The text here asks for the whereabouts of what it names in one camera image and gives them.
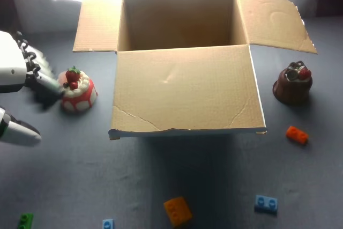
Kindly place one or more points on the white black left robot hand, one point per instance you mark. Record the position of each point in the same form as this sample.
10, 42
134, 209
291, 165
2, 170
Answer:
10, 62

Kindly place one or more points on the red white strawberry cake toy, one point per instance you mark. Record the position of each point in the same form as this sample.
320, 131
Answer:
80, 97

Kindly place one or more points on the cardboard box with white outside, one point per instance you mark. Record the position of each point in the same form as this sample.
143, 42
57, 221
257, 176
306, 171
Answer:
187, 87

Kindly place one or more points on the brown chocolate cake toy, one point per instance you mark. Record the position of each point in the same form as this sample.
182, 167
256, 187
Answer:
292, 89

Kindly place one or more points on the grey table cloth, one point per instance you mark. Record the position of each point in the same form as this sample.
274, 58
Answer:
67, 172

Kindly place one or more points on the green toy brick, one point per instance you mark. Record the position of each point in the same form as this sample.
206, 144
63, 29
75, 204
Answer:
26, 221

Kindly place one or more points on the small light blue brick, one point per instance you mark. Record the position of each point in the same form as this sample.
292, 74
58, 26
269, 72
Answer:
108, 224

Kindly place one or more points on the yellow-orange sloped toy brick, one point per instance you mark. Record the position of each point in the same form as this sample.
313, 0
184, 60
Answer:
178, 211

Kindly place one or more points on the light blue two-stud brick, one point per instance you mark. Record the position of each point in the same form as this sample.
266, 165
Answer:
265, 204

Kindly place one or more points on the flat orange toy brick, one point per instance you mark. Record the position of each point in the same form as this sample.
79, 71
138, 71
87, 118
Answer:
296, 133

